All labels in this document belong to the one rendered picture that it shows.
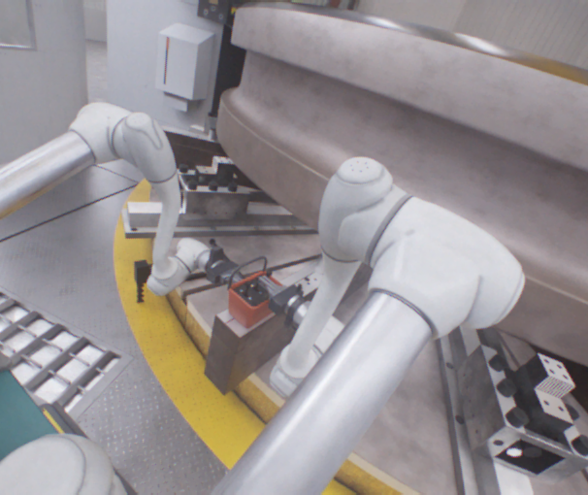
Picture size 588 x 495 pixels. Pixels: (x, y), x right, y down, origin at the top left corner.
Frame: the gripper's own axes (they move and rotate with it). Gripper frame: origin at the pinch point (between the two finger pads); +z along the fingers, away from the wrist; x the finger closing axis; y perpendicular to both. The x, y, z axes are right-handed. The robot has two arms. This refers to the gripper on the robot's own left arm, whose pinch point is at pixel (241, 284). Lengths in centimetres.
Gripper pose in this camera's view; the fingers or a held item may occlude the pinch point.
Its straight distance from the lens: 121.8
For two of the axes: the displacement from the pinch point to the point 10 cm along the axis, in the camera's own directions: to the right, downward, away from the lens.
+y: -1.7, 8.6, 4.9
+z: 7.6, 4.3, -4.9
